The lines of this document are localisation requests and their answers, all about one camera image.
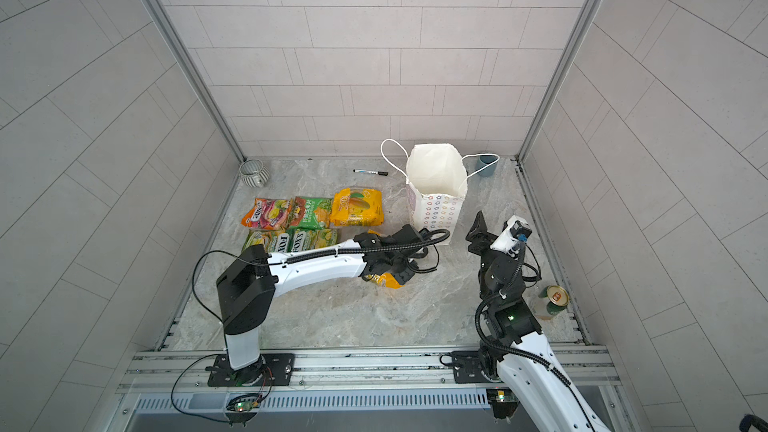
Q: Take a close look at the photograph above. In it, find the yellow snack package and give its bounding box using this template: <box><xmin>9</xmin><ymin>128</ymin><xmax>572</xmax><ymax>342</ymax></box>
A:
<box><xmin>361</xmin><ymin>230</ymin><xmax>403</xmax><ymax>289</ymax></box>
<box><xmin>330</xmin><ymin>187</ymin><xmax>385</xmax><ymax>227</ymax></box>

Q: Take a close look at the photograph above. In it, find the white printed paper bag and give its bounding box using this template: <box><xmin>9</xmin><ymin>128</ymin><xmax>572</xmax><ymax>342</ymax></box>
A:
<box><xmin>380</xmin><ymin>138</ymin><xmax>480</xmax><ymax>246</ymax></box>

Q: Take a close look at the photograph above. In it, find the green chip snack bag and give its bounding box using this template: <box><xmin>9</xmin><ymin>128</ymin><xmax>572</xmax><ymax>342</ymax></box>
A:
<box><xmin>288</xmin><ymin>196</ymin><xmax>332</xmax><ymax>230</ymax></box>

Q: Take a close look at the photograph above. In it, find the green Savoria snack pack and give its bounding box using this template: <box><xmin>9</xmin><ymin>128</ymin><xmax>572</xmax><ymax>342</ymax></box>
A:
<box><xmin>242</xmin><ymin>228</ymin><xmax>339</xmax><ymax>253</ymax></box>

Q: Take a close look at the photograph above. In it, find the pink orange candy bag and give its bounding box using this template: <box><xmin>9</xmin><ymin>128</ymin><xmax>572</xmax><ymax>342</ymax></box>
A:
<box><xmin>241</xmin><ymin>198</ymin><xmax>293</xmax><ymax>231</ymax></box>

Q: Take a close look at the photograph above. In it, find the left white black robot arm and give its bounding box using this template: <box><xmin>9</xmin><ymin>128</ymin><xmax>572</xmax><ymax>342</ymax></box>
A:
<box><xmin>216</xmin><ymin>224</ymin><xmax>450</xmax><ymax>371</ymax></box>

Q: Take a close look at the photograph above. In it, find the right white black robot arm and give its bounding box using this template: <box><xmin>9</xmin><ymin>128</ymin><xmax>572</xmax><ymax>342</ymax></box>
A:
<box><xmin>466</xmin><ymin>212</ymin><xmax>608</xmax><ymax>431</ymax></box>

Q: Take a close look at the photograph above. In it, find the teal ceramic cup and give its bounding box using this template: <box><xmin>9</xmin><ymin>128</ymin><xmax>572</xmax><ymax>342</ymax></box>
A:
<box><xmin>475</xmin><ymin>154</ymin><xmax>500</xmax><ymax>177</ymax></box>

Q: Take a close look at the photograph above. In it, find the black white marker pen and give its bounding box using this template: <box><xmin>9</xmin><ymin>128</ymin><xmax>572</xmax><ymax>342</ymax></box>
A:
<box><xmin>353</xmin><ymin>169</ymin><xmax>389</xmax><ymax>177</ymax></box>

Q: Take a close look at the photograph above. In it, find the right circuit board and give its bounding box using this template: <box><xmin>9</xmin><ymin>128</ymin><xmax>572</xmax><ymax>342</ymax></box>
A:
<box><xmin>486</xmin><ymin>389</ymin><xmax>519</xmax><ymax>422</ymax></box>

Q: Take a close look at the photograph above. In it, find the striped ceramic mug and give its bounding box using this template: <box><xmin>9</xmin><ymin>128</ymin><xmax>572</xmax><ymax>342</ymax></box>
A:
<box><xmin>238</xmin><ymin>159</ymin><xmax>270</xmax><ymax>188</ymax></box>

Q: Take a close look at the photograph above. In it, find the left green circuit board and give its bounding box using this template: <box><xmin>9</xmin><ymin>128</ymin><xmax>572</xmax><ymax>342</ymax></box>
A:
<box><xmin>225</xmin><ymin>393</ymin><xmax>264</xmax><ymax>413</ymax></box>

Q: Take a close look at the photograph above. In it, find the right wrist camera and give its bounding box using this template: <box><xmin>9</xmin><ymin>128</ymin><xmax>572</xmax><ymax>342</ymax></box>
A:
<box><xmin>490</xmin><ymin>215</ymin><xmax>532</xmax><ymax>257</ymax></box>

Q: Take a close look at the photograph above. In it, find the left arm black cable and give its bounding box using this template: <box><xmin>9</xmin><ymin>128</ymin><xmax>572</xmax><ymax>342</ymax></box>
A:
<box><xmin>191</xmin><ymin>227</ymin><xmax>451</xmax><ymax>325</ymax></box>

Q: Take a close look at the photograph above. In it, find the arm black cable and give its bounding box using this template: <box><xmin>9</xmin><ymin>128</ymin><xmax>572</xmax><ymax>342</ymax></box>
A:
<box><xmin>191</xmin><ymin>227</ymin><xmax>451</xmax><ymax>325</ymax></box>
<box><xmin>473</xmin><ymin>239</ymin><xmax>598</xmax><ymax>432</ymax></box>

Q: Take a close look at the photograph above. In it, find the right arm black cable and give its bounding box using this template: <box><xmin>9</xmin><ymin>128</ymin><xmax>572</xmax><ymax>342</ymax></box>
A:
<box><xmin>473</xmin><ymin>239</ymin><xmax>598</xmax><ymax>432</ymax></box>

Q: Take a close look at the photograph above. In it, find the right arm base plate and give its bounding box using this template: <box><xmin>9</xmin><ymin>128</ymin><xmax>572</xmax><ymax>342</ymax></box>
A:
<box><xmin>449</xmin><ymin>348</ymin><xmax>501</xmax><ymax>384</ymax></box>

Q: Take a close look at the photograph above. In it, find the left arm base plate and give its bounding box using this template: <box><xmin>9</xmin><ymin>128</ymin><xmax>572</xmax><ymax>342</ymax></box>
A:
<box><xmin>205</xmin><ymin>353</ymin><xmax>296</xmax><ymax>387</ymax></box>

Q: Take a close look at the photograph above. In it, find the aluminium mounting rail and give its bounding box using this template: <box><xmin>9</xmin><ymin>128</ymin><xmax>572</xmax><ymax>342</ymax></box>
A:
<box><xmin>116</xmin><ymin>344</ymin><xmax>625</xmax><ymax>394</ymax></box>

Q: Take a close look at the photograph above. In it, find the right aluminium corner post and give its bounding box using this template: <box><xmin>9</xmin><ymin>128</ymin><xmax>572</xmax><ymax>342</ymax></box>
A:
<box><xmin>516</xmin><ymin>0</ymin><xmax>602</xmax><ymax>164</ymax></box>

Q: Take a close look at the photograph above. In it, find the aluminium corner post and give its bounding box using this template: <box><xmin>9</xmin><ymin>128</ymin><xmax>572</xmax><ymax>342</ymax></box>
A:
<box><xmin>141</xmin><ymin>0</ymin><xmax>246</xmax><ymax>162</ymax></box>
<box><xmin>516</xmin><ymin>0</ymin><xmax>602</xmax><ymax>164</ymax></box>

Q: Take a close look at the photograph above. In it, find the left aluminium corner post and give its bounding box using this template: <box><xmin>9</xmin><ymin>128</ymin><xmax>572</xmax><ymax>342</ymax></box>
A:
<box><xmin>141</xmin><ymin>0</ymin><xmax>246</xmax><ymax>162</ymax></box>

